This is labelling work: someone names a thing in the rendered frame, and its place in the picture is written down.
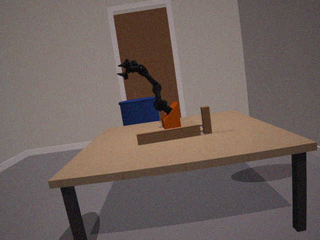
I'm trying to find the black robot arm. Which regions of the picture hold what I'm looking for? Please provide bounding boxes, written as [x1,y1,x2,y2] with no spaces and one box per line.
[130,60,173,115]

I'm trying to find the dark brown wooden post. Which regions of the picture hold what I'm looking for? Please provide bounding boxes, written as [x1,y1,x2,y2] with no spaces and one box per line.
[200,106,212,135]

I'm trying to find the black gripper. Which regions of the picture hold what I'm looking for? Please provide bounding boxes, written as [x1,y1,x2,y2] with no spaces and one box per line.
[117,59,135,80]

